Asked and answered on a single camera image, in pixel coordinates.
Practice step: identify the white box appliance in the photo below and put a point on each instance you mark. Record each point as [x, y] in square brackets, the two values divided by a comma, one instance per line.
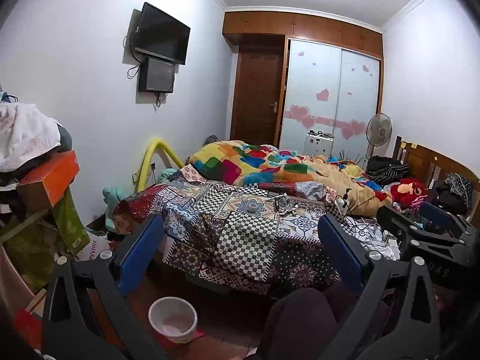
[318, 144]

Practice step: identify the grey tape roll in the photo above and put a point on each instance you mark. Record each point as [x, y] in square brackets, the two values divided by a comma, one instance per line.
[254, 207]

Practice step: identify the red plush toy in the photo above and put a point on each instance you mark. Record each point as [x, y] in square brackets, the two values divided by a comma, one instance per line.
[407, 189]

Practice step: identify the black wall television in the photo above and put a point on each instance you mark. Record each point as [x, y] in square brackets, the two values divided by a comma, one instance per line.
[161, 33]

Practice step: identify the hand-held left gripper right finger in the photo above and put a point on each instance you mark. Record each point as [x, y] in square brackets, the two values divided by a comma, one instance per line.
[339, 249]

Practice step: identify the brown overhead cabinet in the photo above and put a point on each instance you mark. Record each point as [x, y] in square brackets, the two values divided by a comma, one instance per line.
[300, 26]

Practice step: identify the wooden bed headboard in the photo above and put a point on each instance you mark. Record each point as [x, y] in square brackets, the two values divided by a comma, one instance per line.
[427, 161]

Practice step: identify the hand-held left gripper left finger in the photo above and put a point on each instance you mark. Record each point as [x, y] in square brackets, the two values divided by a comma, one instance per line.
[140, 255]

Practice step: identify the brown wooden door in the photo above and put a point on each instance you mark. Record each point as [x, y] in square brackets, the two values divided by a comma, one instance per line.
[255, 93]

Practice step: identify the white cloth pile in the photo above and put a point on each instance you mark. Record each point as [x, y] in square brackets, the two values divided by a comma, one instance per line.
[24, 135]

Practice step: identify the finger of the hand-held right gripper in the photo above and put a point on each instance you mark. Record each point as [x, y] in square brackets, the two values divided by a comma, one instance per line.
[423, 242]
[438, 212]

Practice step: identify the white plastic basin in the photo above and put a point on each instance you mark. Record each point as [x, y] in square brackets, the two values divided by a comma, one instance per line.
[172, 318]

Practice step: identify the colourful block pattern blanket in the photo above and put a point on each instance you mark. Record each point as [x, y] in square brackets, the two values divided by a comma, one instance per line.
[262, 163]

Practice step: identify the standing electric fan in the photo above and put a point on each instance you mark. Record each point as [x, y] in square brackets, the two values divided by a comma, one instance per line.
[378, 129]

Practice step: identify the orange cardboard box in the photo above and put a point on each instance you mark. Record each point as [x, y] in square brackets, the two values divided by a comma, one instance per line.
[48, 180]

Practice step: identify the yellow foam tube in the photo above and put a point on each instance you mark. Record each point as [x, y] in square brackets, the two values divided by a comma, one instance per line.
[146, 157]

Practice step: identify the red flat box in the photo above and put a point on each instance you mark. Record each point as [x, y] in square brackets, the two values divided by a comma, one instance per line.
[28, 326]

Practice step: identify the white paper bag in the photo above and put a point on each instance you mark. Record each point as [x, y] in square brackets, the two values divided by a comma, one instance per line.
[95, 245]

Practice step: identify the person's dark trouser leg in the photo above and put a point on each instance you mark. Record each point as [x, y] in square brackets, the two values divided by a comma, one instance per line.
[300, 322]

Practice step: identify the grey cloth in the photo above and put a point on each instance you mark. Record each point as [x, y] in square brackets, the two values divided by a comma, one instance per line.
[65, 138]

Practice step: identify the teal plush toy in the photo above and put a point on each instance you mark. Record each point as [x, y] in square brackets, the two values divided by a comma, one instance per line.
[112, 197]

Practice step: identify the metal handheld tool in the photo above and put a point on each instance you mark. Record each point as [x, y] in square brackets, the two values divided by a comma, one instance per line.
[283, 204]

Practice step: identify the frosted sliding door wardrobe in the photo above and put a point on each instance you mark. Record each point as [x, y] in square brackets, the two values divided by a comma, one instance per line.
[330, 90]

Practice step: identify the patchwork bedspread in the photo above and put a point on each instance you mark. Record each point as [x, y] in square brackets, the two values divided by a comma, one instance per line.
[232, 240]

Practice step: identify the dark patterned bag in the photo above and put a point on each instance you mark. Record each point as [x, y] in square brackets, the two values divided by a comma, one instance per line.
[455, 193]

